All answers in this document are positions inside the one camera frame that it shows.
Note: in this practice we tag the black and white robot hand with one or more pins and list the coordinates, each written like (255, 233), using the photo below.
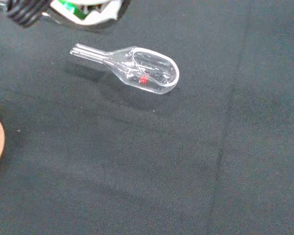
(95, 14)

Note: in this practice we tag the clear glass weighing funnel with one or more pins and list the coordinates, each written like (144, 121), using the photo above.
(159, 64)

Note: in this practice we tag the black cloth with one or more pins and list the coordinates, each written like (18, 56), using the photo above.
(161, 159)

